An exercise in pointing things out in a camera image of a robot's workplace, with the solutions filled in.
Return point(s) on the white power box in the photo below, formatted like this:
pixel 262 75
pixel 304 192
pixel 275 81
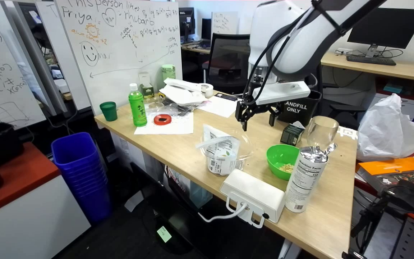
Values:
pixel 255 195

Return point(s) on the small whiteboard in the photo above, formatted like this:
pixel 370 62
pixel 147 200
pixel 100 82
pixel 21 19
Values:
pixel 225 22

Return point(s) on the green bottle white cap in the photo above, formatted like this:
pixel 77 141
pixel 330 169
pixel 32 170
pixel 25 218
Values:
pixel 137 108

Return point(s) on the red tape roll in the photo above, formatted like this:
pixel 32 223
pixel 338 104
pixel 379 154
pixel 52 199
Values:
pixel 156 120

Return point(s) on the light green container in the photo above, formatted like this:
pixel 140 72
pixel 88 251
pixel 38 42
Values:
pixel 169 72

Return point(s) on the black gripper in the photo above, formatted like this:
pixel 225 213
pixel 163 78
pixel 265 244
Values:
pixel 255 107

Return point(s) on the white wrist mount plate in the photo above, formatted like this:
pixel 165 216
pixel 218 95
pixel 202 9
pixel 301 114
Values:
pixel 284 93

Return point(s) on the wide black computer monitor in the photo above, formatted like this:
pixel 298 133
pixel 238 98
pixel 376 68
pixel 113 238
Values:
pixel 389 29

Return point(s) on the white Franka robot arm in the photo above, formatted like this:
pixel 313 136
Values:
pixel 303 44

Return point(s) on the clear plastic cup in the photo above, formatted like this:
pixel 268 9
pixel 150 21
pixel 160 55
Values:
pixel 323 130

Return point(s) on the black tripod stand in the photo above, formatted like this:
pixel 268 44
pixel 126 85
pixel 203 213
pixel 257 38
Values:
pixel 373 216

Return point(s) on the whiteboard with black writing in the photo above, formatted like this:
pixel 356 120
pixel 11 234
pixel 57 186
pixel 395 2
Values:
pixel 1 72

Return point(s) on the small black device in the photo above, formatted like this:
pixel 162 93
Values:
pixel 291 134

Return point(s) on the pile of white papers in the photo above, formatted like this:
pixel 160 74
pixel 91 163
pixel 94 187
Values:
pixel 183 94

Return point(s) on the green floor sticker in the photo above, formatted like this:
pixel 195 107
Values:
pixel 165 234

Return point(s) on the green plastic bowl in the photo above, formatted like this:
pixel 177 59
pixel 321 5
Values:
pixel 280 156

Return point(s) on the black mesh office chair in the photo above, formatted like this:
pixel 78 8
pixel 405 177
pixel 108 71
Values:
pixel 229 59

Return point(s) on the white wipes canister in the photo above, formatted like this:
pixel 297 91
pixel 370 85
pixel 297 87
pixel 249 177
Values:
pixel 303 182

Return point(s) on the orange book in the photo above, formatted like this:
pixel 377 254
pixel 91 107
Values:
pixel 389 166

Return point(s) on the long wooden desk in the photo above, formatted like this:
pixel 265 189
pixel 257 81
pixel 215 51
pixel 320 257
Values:
pixel 409 71

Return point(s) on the black keyboard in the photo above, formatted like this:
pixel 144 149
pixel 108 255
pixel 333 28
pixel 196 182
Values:
pixel 370 59

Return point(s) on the white paper sheet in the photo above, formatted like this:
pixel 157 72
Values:
pixel 179 127
pixel 222 107

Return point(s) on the blue stacked bins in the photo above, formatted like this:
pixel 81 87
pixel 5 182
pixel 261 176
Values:
pixel 80 167

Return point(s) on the small black monitor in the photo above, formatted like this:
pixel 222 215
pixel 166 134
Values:
pixel 186 22

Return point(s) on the white plastic bag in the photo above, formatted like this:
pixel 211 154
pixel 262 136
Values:
pixel 389 130

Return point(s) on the white cabinet red top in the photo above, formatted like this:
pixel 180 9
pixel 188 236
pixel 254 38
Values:
pixel 25 216

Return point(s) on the large whiteboard with drawings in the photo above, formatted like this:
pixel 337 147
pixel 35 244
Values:
pixel 121 58

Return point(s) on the dark green cup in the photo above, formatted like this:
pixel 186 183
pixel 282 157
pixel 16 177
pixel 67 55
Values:
pixel 108 111

